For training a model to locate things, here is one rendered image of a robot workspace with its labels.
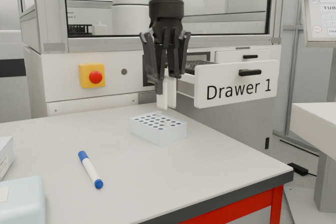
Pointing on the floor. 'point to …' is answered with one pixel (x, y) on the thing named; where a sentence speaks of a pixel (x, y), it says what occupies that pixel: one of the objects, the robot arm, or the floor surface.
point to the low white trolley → (145, 171)
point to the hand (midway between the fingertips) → (166, 93)
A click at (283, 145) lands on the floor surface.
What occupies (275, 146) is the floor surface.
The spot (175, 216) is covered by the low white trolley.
